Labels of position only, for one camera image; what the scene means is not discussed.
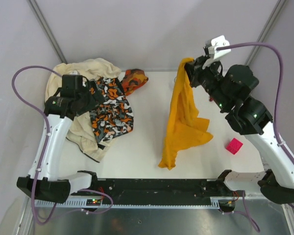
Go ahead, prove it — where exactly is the yellow orange cloth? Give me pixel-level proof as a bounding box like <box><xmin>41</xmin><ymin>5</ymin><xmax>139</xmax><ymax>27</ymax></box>
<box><xmin>158</xmin><ymin>57</ymin><xmax>213</xmax><ymax>170</ymax></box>

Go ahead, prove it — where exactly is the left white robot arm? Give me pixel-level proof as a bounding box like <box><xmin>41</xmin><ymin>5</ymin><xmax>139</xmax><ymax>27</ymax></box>
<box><xmin>17</xmin><ymin>75</ymin><xmax>104</xmax><ymax>204</ymax></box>

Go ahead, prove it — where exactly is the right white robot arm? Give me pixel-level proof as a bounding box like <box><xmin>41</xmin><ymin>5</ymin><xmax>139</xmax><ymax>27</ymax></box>
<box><xmin>184</xmin><ymin>56</ymin><xmax>294</xmax><ymax>204</ymax></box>

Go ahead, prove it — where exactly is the cream cloth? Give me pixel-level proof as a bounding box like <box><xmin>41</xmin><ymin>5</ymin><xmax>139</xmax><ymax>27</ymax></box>
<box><xmin>53</xmin><ymin>58</ymin><xmax>121</xmax><ymax>163</ymax></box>

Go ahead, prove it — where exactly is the camouflage orange grey cloth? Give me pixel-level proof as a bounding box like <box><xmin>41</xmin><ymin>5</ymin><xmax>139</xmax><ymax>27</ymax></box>
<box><xmin>89</xmin><ymin>77</ymin><xmax>134</xmax><ymax>143</ymax></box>

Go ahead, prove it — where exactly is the orange brown patterned cloth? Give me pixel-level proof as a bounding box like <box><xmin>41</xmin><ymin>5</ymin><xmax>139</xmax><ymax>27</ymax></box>
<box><xmin>121</xmin><ymin>69</ymin><xmax>148</xmax><ymax>96</ymax></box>

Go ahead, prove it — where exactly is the pink cube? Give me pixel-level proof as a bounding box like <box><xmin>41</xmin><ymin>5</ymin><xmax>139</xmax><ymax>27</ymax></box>
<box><xmin>226</xmin><ymin>138</ymin><xmax>243</xmax><ymax>155</ymax></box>

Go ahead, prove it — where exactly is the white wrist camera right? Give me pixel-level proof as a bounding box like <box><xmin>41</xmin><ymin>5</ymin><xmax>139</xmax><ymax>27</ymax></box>
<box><xmin>203</xmin><ymin>35</ymin><xmax>231</xmax><ymax>68</ymax></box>

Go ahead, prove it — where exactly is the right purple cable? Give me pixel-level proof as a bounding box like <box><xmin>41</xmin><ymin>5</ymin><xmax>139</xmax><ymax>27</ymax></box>
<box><xmin>217</xmin><ymin>42</ymin><xmax>294</xmax><ymax>213</ymax></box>

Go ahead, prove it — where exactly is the purple cable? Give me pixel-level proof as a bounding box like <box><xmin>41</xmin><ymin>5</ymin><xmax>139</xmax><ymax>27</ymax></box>
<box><xmin>217</xmin><ymin>42</ymin><xmax>294</xmax><ymax>213</ymax></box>
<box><xmin>11</xmin><ymin>65</ymin><xmax>64</xmax><ymax>225</ymax></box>

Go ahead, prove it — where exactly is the grey cable duct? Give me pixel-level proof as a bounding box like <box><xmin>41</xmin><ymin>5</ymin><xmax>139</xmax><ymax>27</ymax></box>
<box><xmin>34</xmin><ymin>197</ymin><xmax>230</xmax><ymax>209</ymax></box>

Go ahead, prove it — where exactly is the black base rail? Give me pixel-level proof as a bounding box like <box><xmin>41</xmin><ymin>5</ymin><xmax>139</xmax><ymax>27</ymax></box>
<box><xmin>88</xmin><ymin>178</ymin><xmax>226</xmax><ymax>206</ymax></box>

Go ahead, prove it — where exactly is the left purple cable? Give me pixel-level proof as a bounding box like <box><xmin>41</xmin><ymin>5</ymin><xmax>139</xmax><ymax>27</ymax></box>
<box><xmin>11</xmin><ymin>65</ymin><xmax>64</xmax><ymax>225</ymax></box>

